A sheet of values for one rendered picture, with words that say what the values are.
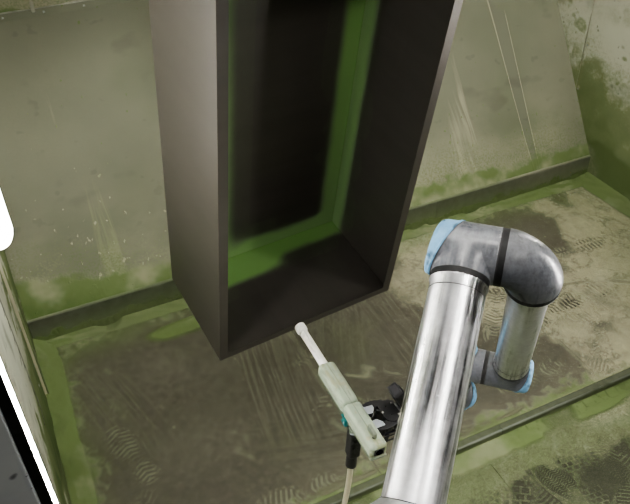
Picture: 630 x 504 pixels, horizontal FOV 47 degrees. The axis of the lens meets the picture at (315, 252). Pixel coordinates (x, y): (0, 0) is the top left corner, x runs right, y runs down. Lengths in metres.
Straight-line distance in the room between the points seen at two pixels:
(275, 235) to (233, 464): 0.75
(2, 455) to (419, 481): 0.73
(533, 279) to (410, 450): 0.40
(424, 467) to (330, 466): 1.14
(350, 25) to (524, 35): 1.77
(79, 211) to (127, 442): 0.90
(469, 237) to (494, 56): 2.24
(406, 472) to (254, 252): 1.29
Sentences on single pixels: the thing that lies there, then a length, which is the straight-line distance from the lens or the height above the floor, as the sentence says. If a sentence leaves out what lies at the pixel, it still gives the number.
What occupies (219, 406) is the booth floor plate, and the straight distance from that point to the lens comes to 2.58.
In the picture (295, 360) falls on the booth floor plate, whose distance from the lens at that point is 2.70.
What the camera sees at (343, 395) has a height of 0.56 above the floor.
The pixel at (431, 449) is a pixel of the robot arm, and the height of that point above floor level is 0.97.
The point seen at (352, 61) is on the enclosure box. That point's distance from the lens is 2.12.
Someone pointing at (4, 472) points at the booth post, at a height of 0.89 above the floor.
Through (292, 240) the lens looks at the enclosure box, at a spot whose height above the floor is 0.53.
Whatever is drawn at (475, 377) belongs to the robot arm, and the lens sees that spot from 1.94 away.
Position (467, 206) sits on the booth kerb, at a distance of 3.46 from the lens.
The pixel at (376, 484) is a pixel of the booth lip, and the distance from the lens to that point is 2.37.
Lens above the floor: 1.98
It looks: 37 degrees down
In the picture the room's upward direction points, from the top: 1 degrees counter-clockwise
